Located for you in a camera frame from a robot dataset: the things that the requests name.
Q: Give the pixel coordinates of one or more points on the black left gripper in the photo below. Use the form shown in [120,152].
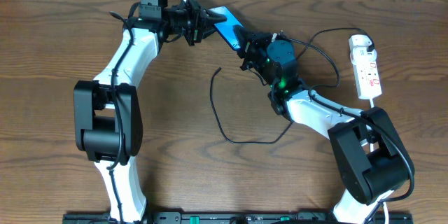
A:
[193,25]

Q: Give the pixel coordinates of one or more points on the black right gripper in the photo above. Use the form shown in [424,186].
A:
[250,46]

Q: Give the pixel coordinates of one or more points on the blue Samsung smartphone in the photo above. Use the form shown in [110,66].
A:
[226,28]

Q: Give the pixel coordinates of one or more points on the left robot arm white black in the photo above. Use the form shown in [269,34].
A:
[108,122]

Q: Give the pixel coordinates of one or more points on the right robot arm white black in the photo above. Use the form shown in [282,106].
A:
[373,163]

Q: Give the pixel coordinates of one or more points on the white power strip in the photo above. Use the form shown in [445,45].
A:
[366,73]

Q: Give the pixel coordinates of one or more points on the white USB wall charger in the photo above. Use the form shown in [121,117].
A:
[360,41]

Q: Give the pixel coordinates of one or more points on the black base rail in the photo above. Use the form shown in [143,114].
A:
[171,217]

